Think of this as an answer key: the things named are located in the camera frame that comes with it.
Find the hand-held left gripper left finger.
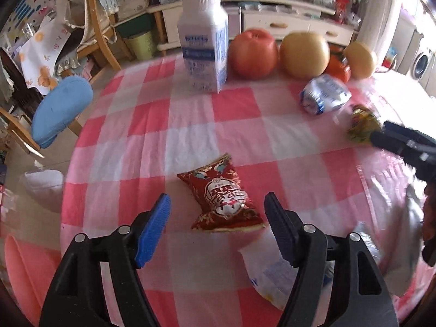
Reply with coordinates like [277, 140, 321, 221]
[39, 193, 172, 327]

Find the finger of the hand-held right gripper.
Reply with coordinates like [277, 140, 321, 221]
[371, 131, 423, 164]
[383, 121, 436, 147]

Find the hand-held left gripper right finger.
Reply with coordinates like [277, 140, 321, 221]
[264, 192, 400, 327]

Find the yellow green snack packet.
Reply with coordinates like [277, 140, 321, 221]
[347, 105, 384, 144]

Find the red snack packet white label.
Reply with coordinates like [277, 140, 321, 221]
[177, 153, 266, 233]

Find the pink plastic basin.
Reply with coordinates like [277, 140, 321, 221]
[3, 235, 65, 327]

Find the white pouch with blue feather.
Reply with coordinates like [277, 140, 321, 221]
[238, 235, 336, 310]

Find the white washing machine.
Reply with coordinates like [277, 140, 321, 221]
[402, 29, 436, 82]

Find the silver foil bag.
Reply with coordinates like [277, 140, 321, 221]
[378, 184, 426, 295]

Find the crushed white plastic bottle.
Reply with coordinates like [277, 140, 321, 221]
[300, 74, 352, 114]

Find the small yellow pear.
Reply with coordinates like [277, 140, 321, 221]
[343, 41, 378, 79]

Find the pink checked tablecloth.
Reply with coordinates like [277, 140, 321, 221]
[60, 54, 436, 327]

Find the white bag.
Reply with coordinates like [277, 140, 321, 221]
[24, 169, 65, 212]

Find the white covered standing air conditioner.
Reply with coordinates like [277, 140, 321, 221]
[358, 0, 406, 46]

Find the large yellow pear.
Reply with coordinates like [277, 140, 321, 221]
[279, 31, 330, 78]

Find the red package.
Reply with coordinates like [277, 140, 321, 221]
[335, 0, 355, 16]

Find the blue padded chair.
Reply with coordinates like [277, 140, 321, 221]
[31, 76, 94, 149]

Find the cream television cabinet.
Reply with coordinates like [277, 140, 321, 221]
[148, 0, 358, 53]

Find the red apple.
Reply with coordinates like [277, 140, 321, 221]
[228, 28, 278, 79]

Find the green waste bin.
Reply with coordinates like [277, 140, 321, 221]
[124, 31, 154, 60]

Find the white milk bottle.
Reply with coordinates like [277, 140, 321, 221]
[177, 0, 229, 94]

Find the dark green box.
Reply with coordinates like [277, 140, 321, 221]
[116, 14, 154, 38]

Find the white cloth with orange print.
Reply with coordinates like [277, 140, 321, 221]
[19, 17, 72, 96]

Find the wooden chair with cloth cover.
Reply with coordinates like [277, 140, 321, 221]
[77, 0, 133, 72]

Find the white sack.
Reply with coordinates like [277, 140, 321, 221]
[114, 0, 150, 21]

